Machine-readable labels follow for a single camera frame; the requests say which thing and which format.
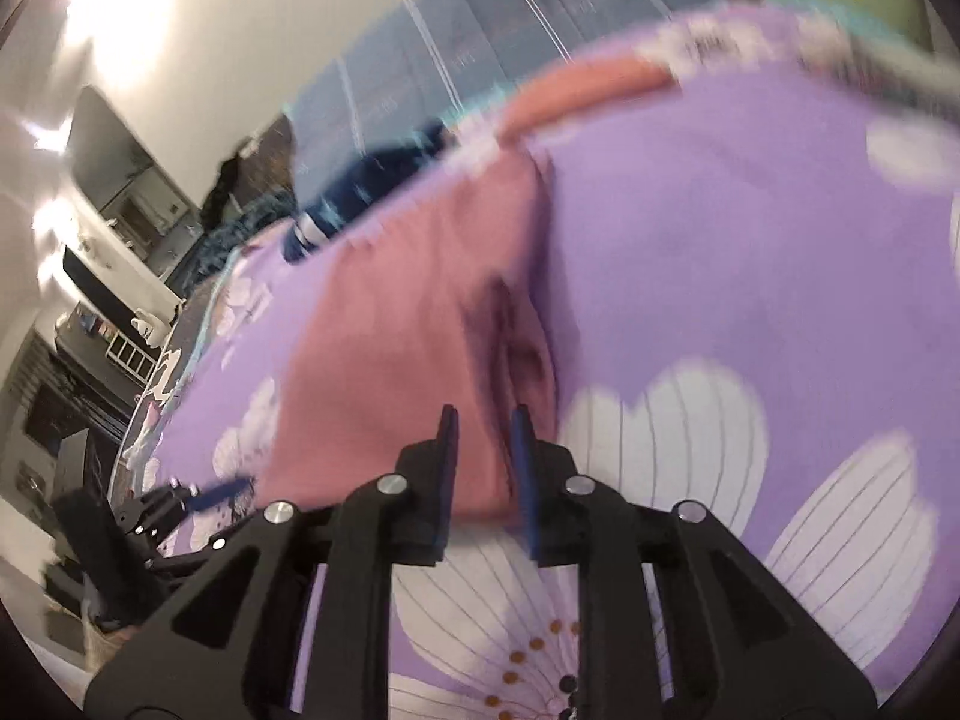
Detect dusty pink garment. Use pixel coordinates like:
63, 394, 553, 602
256, 149, 556, 522

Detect dark teal patterned blanket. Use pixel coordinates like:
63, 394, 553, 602
181, 188, 298, 299

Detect black garment on headboard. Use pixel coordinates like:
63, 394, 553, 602
199, 137, 257, 234

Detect purple floral bedsheet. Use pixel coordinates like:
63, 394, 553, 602
116, 7, 958, 717

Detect navy star-patterned fleece garment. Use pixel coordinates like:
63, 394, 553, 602
281, 119, 452, 265

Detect folded coral orange garment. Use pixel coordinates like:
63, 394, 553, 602
496, 55, 677, 146

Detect blue plaid pillow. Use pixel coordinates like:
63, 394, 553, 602
286, 0, 713, 203

